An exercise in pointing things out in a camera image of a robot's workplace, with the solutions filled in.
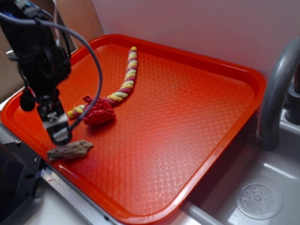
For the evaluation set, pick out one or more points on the black faucet knob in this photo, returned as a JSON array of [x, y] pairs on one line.
[[293, 100]]

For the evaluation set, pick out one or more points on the brown wood chip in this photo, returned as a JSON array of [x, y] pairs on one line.
[[71, 150]]

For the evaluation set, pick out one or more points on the aluminium frame rail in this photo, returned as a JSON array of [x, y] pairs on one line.
[[56, 202]]

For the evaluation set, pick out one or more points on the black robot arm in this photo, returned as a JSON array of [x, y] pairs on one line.
[[42, 63]]

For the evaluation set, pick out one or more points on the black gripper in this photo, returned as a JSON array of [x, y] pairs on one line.
[[53, 116]]

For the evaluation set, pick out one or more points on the brown cardboard panel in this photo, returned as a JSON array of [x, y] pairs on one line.
[[78, 15]]

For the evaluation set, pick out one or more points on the black metal bracket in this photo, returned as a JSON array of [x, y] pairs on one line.
[[20, 168]]

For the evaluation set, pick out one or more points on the grey plastic faucet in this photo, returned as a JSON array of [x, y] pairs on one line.
[[275, 96]]

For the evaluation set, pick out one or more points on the orange plastic tray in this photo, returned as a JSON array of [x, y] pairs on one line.
[[181, 115]]

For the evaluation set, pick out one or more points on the red crumpled cloth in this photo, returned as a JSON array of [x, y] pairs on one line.
[[101, 112]]

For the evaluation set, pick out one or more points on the grey toy sink basin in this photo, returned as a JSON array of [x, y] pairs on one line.
[[212, 201]]

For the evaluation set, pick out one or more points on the round sink drain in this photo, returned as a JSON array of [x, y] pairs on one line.
[[258, 199]]

